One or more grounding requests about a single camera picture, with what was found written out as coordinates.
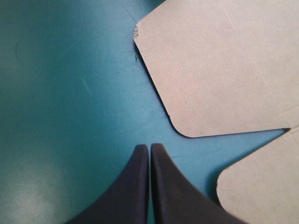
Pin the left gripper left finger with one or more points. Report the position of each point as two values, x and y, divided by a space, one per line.
126 193

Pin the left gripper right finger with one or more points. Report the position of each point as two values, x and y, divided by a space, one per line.
172 198

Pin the brown cardboard box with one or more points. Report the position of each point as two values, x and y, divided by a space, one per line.
217 70

